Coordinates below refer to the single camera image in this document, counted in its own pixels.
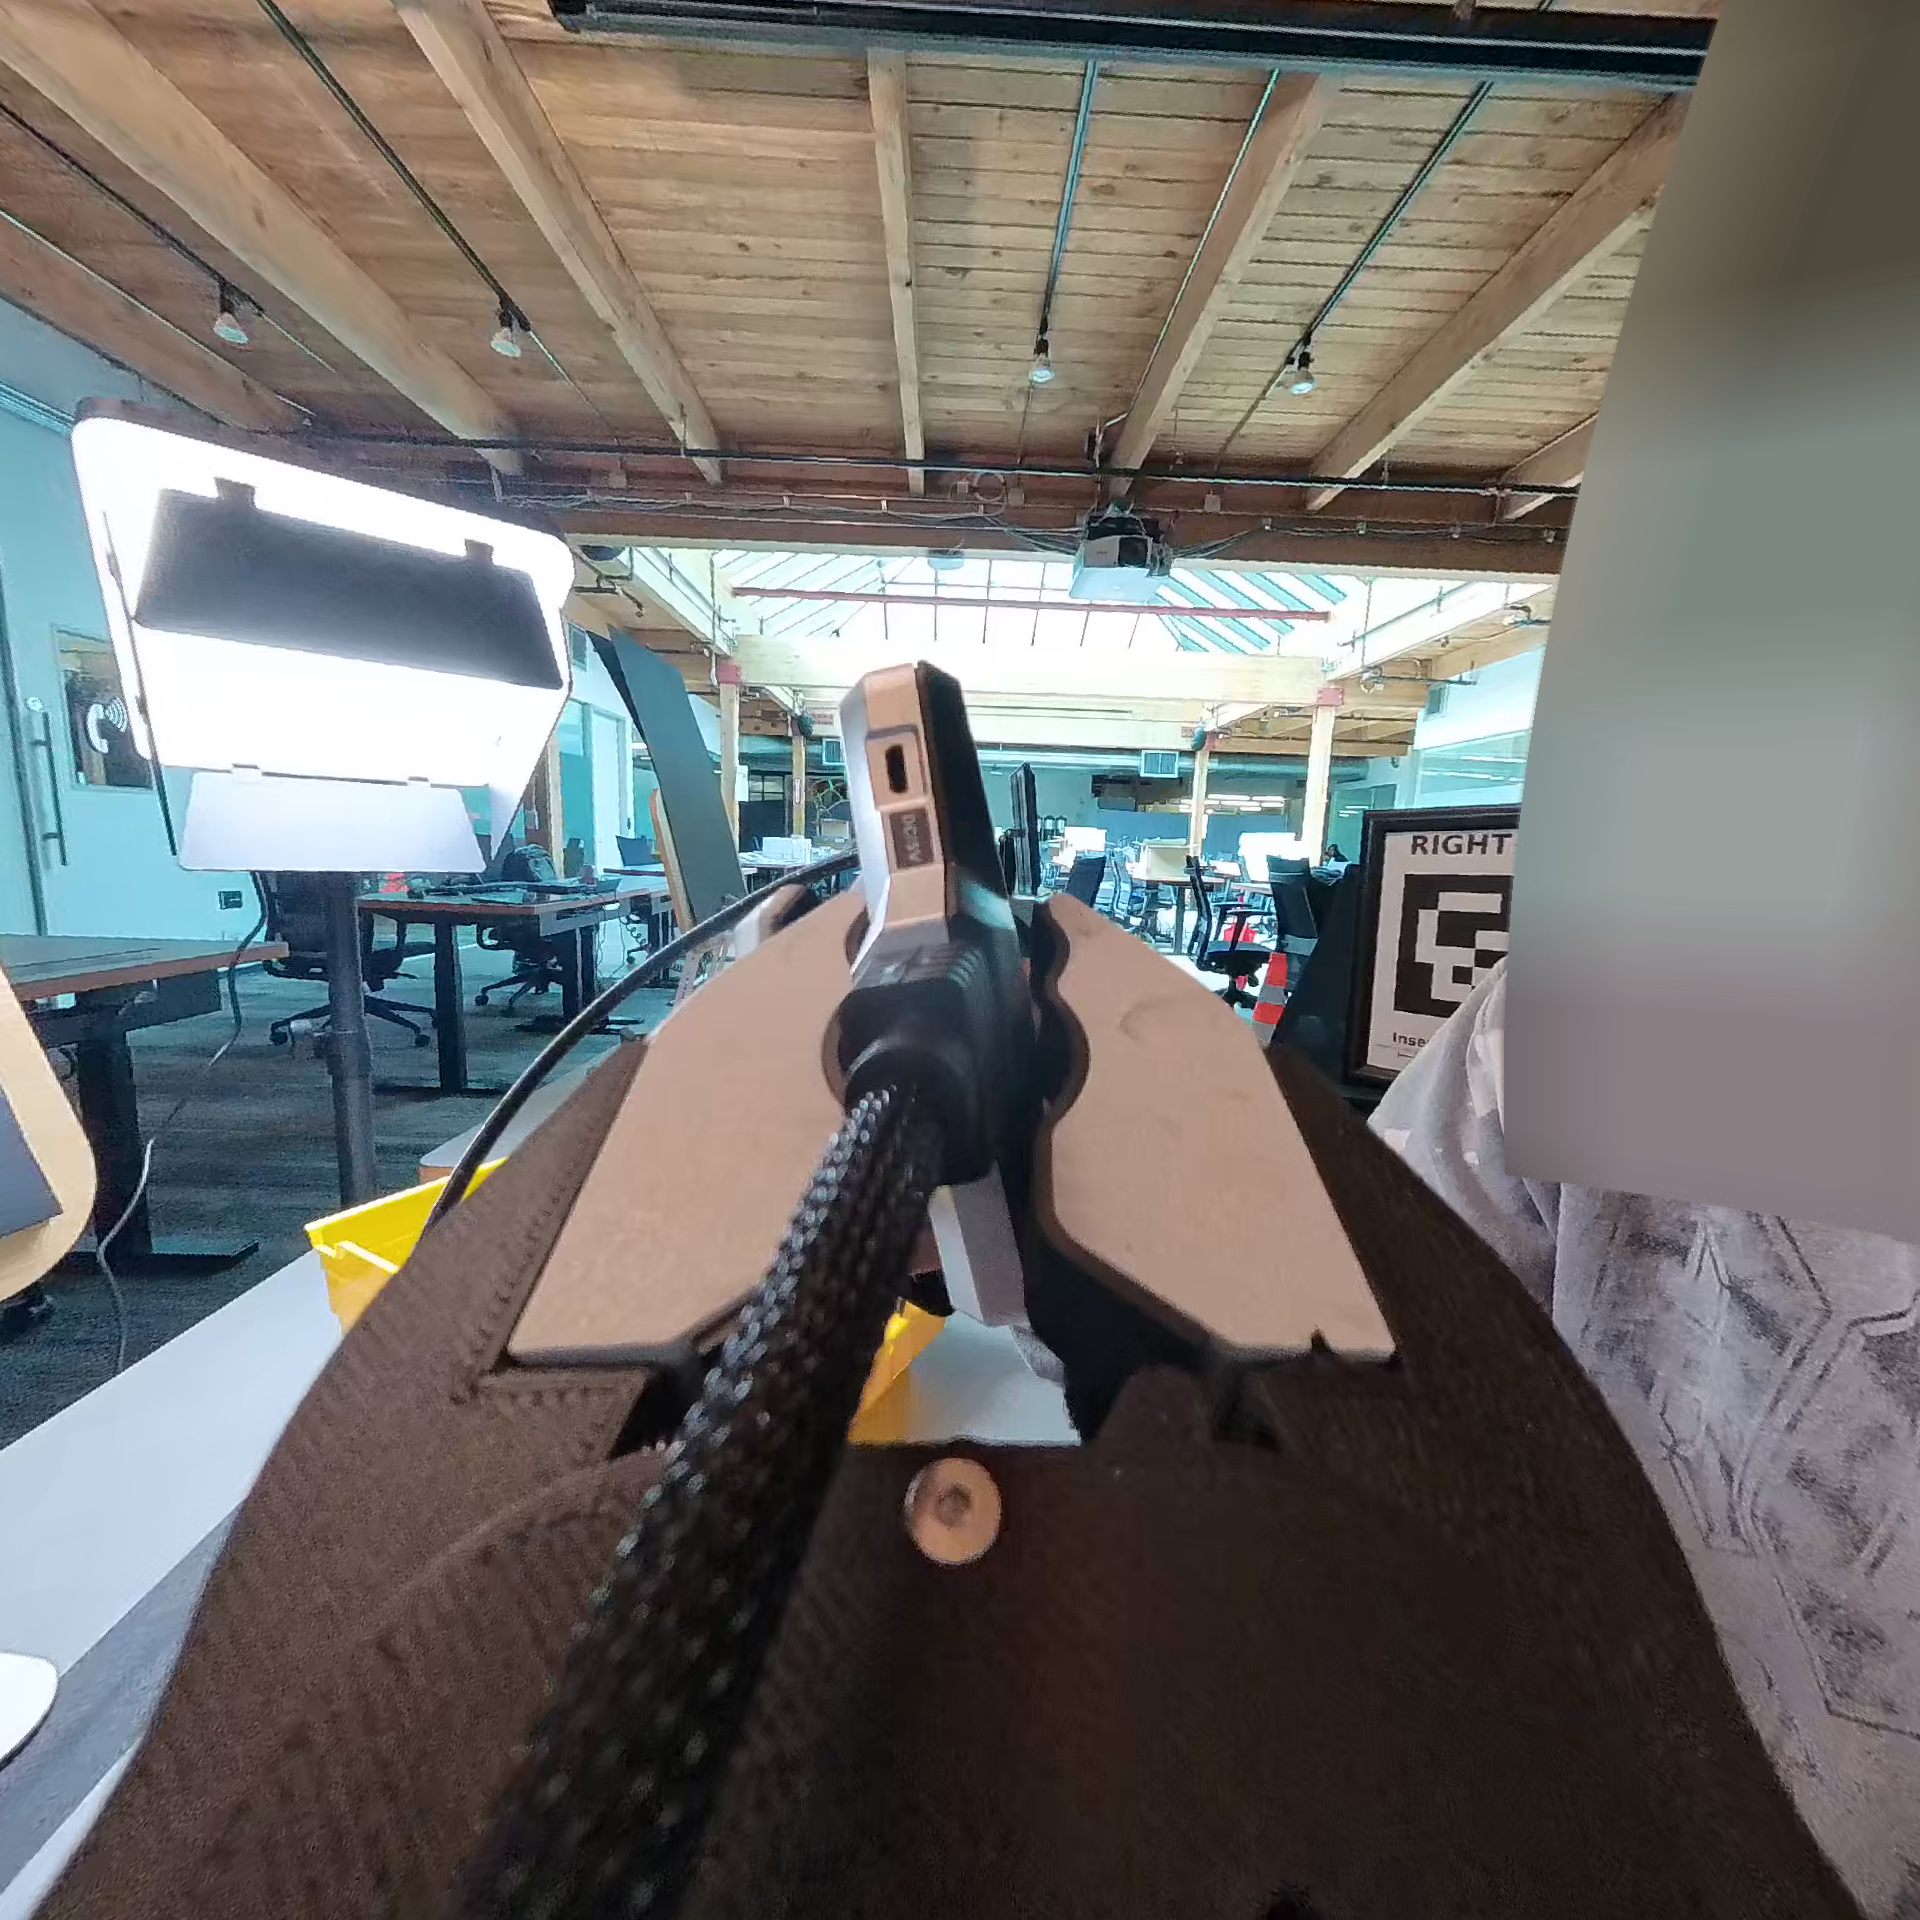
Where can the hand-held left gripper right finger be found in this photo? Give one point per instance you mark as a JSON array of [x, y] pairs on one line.
[[1200, 1184]]

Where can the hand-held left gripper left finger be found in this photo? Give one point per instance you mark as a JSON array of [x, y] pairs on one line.
[[675, 1171]]

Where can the yellow storage bin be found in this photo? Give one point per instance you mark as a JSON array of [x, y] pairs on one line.
[[376, 1229]]

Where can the silver multiport hub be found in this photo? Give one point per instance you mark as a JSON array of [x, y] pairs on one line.
[[901, 840]]

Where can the orange traffic cone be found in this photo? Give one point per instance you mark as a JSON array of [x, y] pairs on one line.
[[1272, 997]]

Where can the black office chair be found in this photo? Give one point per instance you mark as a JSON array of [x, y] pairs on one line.
[[306, 915], [1230, 930]]

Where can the wooden desk black legs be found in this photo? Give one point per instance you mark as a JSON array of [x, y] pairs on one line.
[[511, 906], [135, 960]]

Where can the black framed tag sign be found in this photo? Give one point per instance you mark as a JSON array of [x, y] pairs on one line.
[[1440, 930]]

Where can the lit studio light panel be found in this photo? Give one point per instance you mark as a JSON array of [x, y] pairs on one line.
[[301, 690]]

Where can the ceiling projector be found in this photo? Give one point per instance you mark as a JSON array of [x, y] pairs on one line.
[[1121, 555]]

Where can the wall phone sign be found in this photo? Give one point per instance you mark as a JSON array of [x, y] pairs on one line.
[[105, 714]]

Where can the black ceiling track rail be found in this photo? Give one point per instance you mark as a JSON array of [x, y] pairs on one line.
[[1200, 44]]

